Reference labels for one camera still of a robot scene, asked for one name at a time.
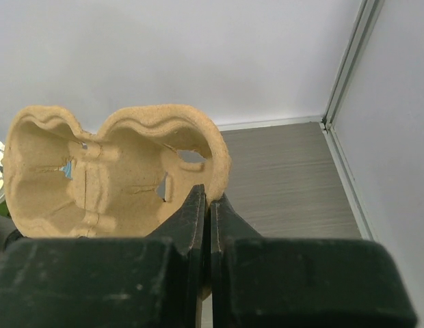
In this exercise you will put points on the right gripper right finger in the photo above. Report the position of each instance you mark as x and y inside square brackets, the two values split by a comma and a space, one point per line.
[301, 282]

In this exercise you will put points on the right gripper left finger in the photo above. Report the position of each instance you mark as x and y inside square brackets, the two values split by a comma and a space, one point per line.
[154, 281]

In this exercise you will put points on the cardboard cup carrier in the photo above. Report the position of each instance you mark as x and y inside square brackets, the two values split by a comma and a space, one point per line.
[123, 181]

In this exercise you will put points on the aluminium frame rail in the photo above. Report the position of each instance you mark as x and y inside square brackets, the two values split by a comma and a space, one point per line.
[298, 178]

